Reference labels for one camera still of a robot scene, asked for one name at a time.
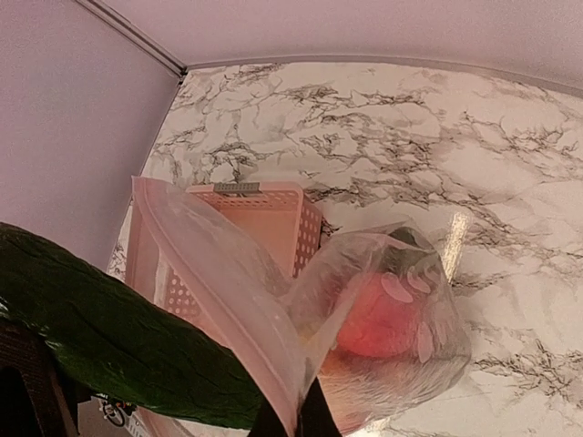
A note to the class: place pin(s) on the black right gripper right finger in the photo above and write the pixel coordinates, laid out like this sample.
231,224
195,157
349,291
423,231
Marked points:
315,418

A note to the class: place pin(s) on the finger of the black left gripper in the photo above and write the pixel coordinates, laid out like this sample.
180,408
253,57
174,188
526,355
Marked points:
32,400

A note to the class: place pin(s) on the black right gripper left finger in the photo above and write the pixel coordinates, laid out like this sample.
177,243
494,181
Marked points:
267,422

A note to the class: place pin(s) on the dark green cucumber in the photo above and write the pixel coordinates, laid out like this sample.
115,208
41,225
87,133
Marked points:
108,337

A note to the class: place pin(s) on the clear zip top bag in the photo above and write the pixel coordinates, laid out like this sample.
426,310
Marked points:
321,297

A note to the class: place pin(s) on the red bumpy fruit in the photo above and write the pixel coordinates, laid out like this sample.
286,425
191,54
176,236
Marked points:
387,320

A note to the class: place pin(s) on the pink perforated plastic basket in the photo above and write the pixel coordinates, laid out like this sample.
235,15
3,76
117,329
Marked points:
222,259

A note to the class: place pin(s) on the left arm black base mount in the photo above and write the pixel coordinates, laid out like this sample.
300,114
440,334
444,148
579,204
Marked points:
115,411

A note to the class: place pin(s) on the left rear aluminium frame post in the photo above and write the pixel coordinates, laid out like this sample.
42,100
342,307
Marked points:
124,27

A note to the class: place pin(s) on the rear aluminium table rail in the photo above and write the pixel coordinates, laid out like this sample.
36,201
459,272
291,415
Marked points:
556,84

